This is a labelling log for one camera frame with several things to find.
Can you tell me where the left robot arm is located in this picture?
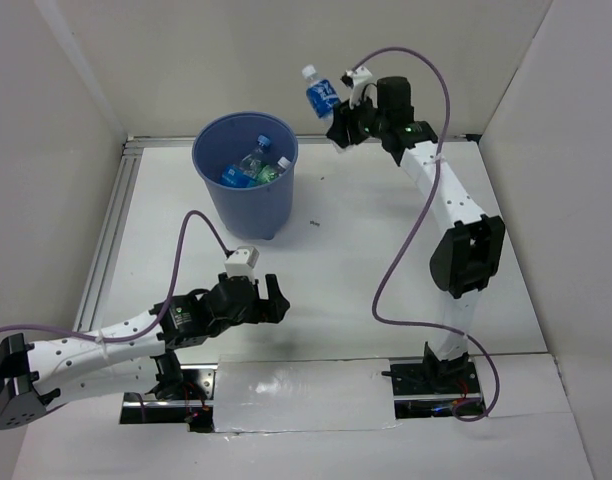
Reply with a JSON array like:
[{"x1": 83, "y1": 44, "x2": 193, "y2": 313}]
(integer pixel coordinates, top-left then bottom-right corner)
[{"x1": 0, "y1": 274, "x2": 290, "y2": 430}]

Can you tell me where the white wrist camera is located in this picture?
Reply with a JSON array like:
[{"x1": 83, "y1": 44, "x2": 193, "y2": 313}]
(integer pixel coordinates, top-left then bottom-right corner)
[
  {"x1": 224, "y1": 246, "x2": 259, "y2": 283},
  {"x1": 341, "y1": 65, "x2": 373, "y2": 109}
]

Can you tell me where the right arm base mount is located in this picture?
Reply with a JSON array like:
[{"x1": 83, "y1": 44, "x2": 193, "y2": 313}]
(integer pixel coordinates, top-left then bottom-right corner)
[{"x1": 381, "y1": 349, "x2": 486, "y2": 420}]

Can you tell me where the green soda bottle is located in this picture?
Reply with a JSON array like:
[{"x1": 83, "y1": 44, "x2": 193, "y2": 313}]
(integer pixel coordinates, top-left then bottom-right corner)
[{"x1": 255, "y1": 165, "x2": 282, "y2": 185}]

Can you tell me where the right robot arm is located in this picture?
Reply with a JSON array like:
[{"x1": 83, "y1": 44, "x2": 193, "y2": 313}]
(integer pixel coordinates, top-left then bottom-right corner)
[{"x1": 327, "y1": 67, "x2": 505, "y2": 392}]

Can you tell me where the clear bottle blue cap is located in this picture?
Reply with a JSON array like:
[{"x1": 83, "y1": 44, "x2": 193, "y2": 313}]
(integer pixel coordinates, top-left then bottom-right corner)
[{"x1": 220, "y1": 135, "x2": 272, "y2": 188}]

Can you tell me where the blue plastic bin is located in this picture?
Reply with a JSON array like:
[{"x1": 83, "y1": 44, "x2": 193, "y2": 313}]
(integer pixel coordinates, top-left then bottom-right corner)
[{"x1": 191, "y1": 111, "x2": 299, "y2": 240}]

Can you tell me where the back aluminium rail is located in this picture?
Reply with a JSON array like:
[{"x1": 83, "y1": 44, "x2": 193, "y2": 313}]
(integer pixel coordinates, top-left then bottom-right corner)
[{"x1": 125, "y1": 132, "x2": 483, "y2": 146}]

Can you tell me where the purple cable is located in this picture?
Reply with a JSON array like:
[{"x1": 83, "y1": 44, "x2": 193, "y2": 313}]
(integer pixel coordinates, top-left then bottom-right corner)
[
  {"x1": 0, "y1": 212, "x2": 235, "y2": 426},
  {"x1": 350, "y1": 47, "x2": 502, "y2": 424}
]

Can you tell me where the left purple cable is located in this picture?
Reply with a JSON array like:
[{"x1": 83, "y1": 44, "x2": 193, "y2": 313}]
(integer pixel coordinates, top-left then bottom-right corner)
[{"x1": 0, "y1": 212, "x2": 235, "y2": 426}]

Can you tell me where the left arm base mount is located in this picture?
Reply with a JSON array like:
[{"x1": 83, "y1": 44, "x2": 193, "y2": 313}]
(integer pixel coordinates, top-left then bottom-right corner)
[{"x1": 119, "y1": 364, "x2": 218, "y2": 434}]

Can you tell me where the clear bottle white cap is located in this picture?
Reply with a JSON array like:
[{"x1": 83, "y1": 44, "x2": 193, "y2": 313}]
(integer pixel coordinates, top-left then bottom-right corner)
[{"x1": 276, "y1": 157, "x2": 292, "y2": 175}]

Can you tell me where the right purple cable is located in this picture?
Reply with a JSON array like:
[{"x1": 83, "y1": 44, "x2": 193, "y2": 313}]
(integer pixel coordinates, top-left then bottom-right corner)
[{"x1": 350, "y1": 47, "x2": 502, "y2": 424}]

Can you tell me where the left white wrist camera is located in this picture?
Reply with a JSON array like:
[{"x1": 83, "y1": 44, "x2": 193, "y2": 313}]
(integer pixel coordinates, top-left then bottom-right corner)
[{"x1": 224, "y1": 246, "x2": 259, "y2": 283}]

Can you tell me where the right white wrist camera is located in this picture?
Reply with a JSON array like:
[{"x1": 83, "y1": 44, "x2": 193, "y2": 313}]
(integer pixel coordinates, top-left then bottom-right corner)
[{"x1": 341, "y1": 65, "x2": 373, "y2": 109}]

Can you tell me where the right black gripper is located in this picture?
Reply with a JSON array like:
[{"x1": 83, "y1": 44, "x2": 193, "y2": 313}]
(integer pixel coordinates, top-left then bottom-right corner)
[{"x1": 326, "y1": 89, "x2": 387, "y2": 150}]

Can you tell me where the left aluminium rail frame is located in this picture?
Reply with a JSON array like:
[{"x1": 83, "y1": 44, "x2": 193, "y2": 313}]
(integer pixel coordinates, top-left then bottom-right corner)
[{"x1": 73, "y1": 139, "x2": 143, "y2": 333}]

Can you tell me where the blue label bottle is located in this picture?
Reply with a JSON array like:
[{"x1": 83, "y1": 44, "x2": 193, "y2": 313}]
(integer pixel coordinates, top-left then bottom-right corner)
[{"x1": 302, "y1": 64, "x2": 341, "y2": 128}]

